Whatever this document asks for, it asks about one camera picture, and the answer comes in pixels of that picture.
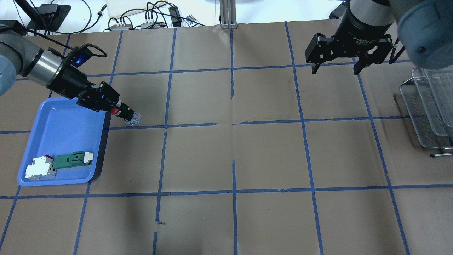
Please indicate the wire mesh shelf rack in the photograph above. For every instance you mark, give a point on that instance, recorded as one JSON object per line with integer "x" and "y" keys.
{"x": 428, "y": 99}

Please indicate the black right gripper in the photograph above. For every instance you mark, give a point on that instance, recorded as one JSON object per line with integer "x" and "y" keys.
{"x": 361, "y": 29}

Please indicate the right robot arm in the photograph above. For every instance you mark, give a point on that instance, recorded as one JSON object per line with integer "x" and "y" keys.
{"x": 424, "y": 27}

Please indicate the aluminium frame post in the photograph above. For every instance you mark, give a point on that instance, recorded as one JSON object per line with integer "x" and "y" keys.
{"x": 228, "y": 14}

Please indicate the green terminal block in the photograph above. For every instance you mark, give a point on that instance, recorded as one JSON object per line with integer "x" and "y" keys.
{"x": 77, "y": 159}

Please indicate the black camera stand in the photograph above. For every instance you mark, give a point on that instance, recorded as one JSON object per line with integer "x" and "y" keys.
{"x": 48, "y": 17}

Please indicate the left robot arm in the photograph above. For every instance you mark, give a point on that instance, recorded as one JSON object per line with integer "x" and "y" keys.
{"x": 37, "y": 64}

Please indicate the red emergency stop button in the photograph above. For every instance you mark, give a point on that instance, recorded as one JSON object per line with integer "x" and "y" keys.
{"x": 131, "y": 117}

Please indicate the white circuit breaker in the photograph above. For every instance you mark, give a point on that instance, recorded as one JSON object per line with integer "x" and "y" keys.
{"x": 41, "y": 167}

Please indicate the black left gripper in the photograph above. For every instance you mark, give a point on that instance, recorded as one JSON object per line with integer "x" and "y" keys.
{"x": 66, "y": 83}

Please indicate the blue plastic tray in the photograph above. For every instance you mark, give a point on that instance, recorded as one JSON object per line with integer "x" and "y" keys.
{"x": 62, "y": 127}

